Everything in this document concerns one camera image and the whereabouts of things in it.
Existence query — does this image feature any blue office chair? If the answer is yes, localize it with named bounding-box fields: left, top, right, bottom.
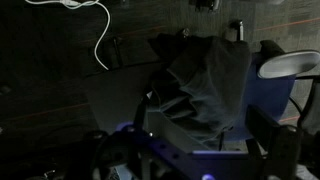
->
left=225, top=53, right=295, bottom=141

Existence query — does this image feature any white cable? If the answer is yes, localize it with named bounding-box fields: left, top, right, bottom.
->
left=24, top=0, right=112, bottom=71

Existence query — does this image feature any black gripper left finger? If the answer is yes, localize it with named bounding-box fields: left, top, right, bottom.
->
left=88, top=95, right=214, bottom=180

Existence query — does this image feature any dark grey jacket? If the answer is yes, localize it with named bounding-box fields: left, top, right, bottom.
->
left=149, top=34, right=251, bottom=149

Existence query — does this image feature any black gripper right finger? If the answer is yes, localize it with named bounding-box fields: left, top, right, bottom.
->
left=245, top=105, right=300, bottom=180

